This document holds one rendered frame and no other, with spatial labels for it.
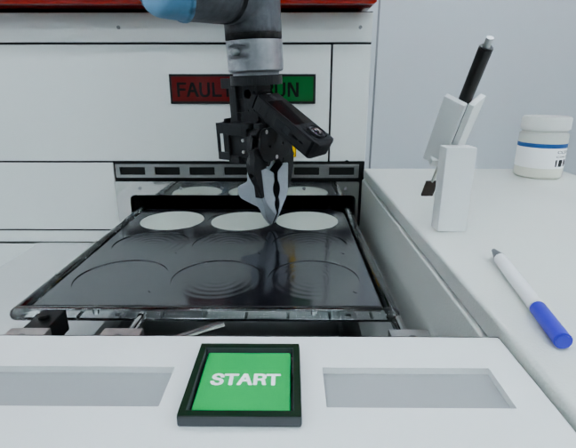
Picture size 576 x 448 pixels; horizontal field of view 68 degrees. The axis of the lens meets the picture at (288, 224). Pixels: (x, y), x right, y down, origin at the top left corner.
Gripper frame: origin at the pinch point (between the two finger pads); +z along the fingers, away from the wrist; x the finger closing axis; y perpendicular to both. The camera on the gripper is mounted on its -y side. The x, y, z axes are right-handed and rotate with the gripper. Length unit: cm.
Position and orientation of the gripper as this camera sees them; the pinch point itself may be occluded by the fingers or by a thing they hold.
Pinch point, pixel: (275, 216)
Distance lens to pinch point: 63.5
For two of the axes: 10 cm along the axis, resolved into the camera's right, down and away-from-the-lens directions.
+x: -5.9, 3.0, -7.5
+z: 0.4, 9.4, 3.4
